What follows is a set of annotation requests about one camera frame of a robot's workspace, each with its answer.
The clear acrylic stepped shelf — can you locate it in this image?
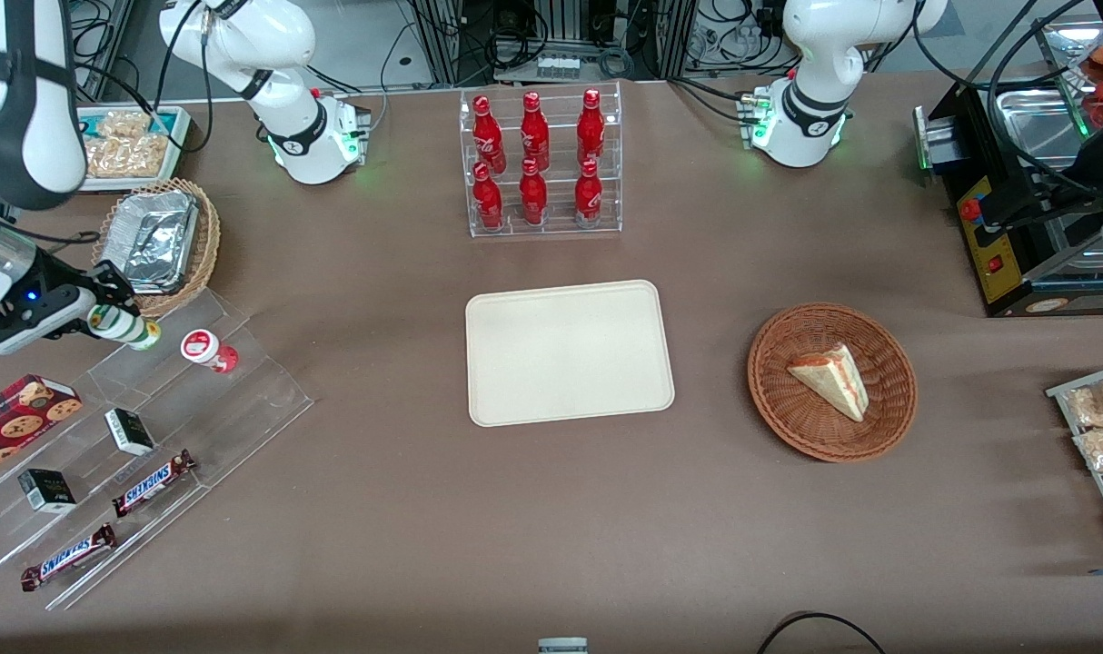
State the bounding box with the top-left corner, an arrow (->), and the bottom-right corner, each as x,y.
0,289 -> 314,611

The Snickers chocolate bar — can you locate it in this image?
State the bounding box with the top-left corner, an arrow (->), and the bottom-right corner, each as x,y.
20,523 -> 118,592
112,450 -> 197,519

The red cookie box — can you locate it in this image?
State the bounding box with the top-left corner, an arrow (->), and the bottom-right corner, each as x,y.
0,374 -> 84,482

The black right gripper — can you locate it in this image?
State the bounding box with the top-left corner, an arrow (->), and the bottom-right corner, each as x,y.
23,257 -> 140,317

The brown wicker basket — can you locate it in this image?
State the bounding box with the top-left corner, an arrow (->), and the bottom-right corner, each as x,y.
748,302 -> 919,464

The black sealing machine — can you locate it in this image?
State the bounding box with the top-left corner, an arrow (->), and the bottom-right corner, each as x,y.
913,80 -> 1103,319

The black cable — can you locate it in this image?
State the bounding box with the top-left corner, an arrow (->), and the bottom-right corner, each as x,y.
756,612 -> 889,654

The small black carton box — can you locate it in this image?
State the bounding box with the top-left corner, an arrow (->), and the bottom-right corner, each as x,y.
104,408 -> 156,457
17,468 -> 77,515

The silver metal pan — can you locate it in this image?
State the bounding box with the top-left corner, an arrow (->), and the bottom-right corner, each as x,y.
995,86 -> 1090,173

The metal wire rack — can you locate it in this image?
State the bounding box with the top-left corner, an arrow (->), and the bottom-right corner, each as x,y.
1047,362 -> 1103,557

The aluminium foil tray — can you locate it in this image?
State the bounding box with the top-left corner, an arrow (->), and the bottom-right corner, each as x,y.
112,189 -> 200,294

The red lid yogurt cup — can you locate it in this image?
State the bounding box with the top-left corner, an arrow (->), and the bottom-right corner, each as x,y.
181,329 -> 240,375

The white teal snack box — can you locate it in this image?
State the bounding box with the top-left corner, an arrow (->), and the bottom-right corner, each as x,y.
75,104 -> 194,193

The beige plastic tray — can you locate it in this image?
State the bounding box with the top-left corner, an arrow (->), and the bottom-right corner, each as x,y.
465,279 -> 676,428

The wrapped triangle sandwich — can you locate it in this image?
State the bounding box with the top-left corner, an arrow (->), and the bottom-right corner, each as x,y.
787,342 -> 869,423

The red cola bottle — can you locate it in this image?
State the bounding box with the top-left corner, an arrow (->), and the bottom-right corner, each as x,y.
574,159 -> 603,228
577,88 -> 605,167
519,158 -> 549,226
472,94 -> 507,175
521,91 -> 551,172
472,162 -> 505,230

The beige snack bag pile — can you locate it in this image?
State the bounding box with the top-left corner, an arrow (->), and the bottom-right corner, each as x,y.
84,111 -> 171,179

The light wicker basket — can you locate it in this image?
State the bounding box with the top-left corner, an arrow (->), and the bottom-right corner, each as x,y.
91,178 -> 222,319

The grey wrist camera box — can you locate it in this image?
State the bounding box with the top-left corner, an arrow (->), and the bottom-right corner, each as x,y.
0,286 -> 96,356

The green lid yogurt cup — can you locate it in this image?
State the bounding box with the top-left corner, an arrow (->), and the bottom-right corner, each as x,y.
88,304 -> 163,352

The clear acrylic bottle rack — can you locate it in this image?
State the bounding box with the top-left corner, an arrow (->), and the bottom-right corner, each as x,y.
459,80 -> 623,239

